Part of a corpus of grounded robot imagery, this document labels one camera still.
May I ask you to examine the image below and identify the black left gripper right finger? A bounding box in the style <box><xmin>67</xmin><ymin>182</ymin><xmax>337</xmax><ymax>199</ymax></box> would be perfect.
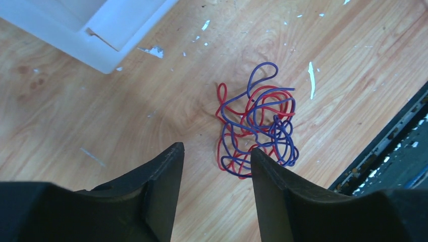
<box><xmin>250</xmin><ymin>149</ymin><xmax>427</xmax><ymax>241</ymax></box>

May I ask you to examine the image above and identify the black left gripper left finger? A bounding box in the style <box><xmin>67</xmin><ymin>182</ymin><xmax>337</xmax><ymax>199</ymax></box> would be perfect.
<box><xmin>1</xmin><ymin>142</ymin><xmax>185</xmax><ymax>241</ymax></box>

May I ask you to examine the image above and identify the white plastic bin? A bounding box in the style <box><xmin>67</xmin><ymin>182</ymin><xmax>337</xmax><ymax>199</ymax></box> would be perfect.
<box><xmin>1</xmin><ymin>0</ymin><xmax>176</xmax><ymax>74</ymax></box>

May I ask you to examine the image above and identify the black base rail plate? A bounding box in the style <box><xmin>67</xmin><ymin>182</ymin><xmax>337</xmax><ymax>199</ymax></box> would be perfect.
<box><xmin>329</xmin><ymin>84</ymin><xmax>427</xmax><ymax>197</ymax></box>

